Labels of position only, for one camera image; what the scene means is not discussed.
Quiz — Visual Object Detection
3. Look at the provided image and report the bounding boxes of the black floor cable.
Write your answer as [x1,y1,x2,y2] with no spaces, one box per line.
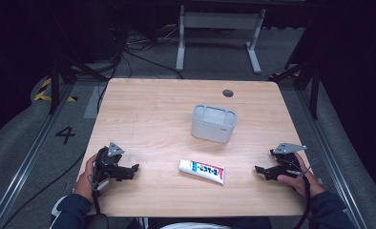
[0,148,89,229]

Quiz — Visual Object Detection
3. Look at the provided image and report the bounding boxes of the person's left hand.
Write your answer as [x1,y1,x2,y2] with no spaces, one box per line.
[73,154,112,204]

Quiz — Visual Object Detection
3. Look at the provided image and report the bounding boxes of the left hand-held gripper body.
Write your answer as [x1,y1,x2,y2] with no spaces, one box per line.
[94,141,131,192]

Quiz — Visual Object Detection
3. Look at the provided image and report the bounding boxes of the white toothpaste tube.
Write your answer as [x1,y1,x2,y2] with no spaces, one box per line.
[178,158,226,186]

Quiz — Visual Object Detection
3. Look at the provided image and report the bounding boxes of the bundle of black cables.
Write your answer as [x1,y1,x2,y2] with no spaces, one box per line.
[94,25,185,114]

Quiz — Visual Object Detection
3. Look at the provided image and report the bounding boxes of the white metal desk frame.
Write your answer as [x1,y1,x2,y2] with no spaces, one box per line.
[175,4,267,75]

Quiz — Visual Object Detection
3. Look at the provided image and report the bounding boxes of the black metal stand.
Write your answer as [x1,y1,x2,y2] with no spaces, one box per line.
[267,58,322,121]
[47,52,112,116]

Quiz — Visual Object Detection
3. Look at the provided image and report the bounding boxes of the person's right hand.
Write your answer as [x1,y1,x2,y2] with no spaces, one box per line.
[276,152,326,198]

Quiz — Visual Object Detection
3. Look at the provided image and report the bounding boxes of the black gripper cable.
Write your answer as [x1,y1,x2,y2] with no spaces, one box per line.
[291,174,315,229]
[92,177,103,216]

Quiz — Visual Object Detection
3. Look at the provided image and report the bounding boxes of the person's white clothing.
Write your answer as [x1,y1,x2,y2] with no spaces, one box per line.
[159,221,230,229]

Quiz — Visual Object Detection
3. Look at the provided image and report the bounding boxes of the grey plastic container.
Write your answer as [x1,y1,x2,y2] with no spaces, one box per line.
[190,103,238,145]

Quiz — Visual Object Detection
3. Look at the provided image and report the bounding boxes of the yellow black floor tape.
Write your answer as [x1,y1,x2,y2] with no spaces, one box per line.
[32,76,79,103]

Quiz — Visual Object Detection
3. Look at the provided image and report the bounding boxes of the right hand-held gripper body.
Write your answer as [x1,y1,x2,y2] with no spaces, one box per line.
[269,142,308,181]

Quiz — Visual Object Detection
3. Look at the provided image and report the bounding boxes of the grey floor rail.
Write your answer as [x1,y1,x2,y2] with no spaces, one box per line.
[0,83,76,229]
[295,89,373,229]

